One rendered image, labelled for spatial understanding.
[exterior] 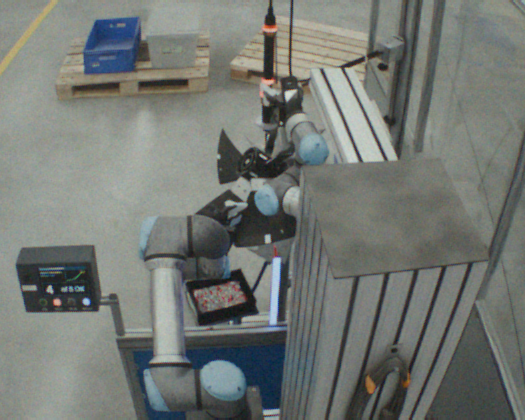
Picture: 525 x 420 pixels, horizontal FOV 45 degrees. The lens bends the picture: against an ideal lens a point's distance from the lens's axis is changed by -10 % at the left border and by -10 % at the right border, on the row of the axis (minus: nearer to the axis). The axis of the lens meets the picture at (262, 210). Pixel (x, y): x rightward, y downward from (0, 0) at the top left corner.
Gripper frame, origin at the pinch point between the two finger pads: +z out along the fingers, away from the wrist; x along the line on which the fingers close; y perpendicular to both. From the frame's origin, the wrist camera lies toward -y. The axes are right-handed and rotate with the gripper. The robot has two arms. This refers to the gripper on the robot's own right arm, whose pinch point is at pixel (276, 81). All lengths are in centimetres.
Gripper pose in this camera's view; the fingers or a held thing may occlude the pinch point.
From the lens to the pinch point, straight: 206.3
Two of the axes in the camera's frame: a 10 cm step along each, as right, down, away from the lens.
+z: -2.8, -6.4, 7.1
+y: -0.3, 7.5, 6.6
